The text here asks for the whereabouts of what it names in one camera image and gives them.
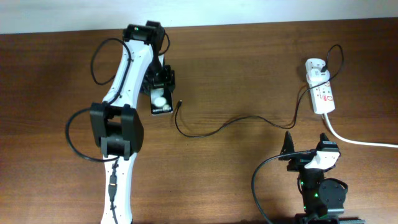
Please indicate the white USB charger adapter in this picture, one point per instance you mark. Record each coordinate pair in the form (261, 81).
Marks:
(315, 76)

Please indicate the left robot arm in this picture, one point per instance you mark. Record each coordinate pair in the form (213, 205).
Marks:
(117, 128)

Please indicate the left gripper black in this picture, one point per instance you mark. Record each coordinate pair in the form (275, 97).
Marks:
(168, 81)

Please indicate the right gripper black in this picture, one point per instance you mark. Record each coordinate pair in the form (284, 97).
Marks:
(298, 162)

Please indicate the white power strip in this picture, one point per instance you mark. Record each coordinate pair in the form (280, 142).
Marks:
(321, 94)

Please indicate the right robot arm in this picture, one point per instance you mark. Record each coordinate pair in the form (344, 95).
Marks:
(323, 198)

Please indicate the black smartphone with white circles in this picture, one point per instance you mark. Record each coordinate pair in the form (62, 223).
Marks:
(160, 101)

